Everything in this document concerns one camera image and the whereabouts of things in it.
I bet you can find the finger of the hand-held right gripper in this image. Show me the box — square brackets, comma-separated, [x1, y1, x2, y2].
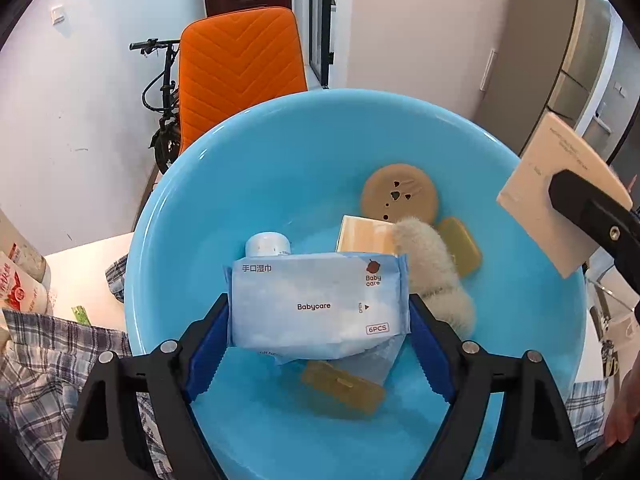
[547, 169, 640, 307]

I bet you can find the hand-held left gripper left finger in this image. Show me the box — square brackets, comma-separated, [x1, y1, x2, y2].
[57, 292, 232, 480]

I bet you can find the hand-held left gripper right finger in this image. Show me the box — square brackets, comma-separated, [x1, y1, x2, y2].
[407, 292, 583, 480]

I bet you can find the cream cardboard box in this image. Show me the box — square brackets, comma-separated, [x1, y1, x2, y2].
[496, 111, 633, 279]

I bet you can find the yellow soap box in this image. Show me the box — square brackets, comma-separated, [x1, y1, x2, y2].
[436, 216, 483, 278]
[300, 360, 386, 417]

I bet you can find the cream fluffy plush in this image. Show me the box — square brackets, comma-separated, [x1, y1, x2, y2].
[392, 216, 476, 336]

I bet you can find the large blue wet wipes packet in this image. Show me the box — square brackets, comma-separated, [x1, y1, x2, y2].
[222, 251, 412, 361]

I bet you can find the small white jar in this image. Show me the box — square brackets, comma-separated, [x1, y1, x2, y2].
[245, 231, 292, 257]

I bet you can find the pale wood pattern box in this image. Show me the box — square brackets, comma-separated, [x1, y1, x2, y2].
[336, 215, 401, 256]

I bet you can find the brown round lid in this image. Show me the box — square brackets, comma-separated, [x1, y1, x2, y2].
[360, 162, 442, 223]

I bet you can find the blue plastic basin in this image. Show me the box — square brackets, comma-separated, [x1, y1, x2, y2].
[124, 88, 588, 480]

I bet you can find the person's right hand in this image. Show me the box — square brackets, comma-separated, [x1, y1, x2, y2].
[603, 355, 640, 450]

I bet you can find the beige refrigerator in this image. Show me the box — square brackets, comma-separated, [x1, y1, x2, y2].
[472, 0, 616, 158]

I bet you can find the blue plaid cloth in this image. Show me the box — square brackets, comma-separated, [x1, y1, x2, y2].
[0, 254, 608, 480]

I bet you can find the white milk bottle red print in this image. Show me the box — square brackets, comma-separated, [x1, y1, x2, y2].
[0, 250, 51, 317]

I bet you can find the white plastic bottle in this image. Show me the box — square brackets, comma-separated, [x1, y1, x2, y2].
[0, 210, 51, 286]

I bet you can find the black bicycle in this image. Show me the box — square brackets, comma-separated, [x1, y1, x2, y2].
[129, 38, 182, 175]

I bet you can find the orange quilted chair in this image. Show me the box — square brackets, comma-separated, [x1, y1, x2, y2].
[177, 6, 309, 153]

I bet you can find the black framed glass door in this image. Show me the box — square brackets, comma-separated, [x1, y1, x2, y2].
[307, 0, 335, 86]

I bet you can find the white wall plate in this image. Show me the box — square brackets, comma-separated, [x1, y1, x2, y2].
[480, 49, 497, 92]

